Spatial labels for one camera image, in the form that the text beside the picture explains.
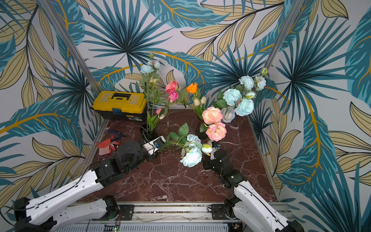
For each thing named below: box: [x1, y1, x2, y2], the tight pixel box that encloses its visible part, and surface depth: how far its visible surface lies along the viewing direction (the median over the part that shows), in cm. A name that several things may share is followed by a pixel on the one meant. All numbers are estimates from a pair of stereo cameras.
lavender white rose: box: [220, 106, 236, 124], surface depth 67 cm
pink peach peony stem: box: [201, 106, 228, 142], surface depth 57 cm
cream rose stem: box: [139, 52, 163, 134], surface depth 83 cm
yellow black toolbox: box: [92, 90, 148, 122], surface depth 103 cm
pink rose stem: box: [156, 80, 189, 120], surface depth 75 cm
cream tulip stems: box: [193, 96, 207, 121], surface depth 85 cm
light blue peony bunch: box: [212, 67, 269, 117], surface depth 61 cm
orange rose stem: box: [185, 82, 199, 94], surface depth 82 cm
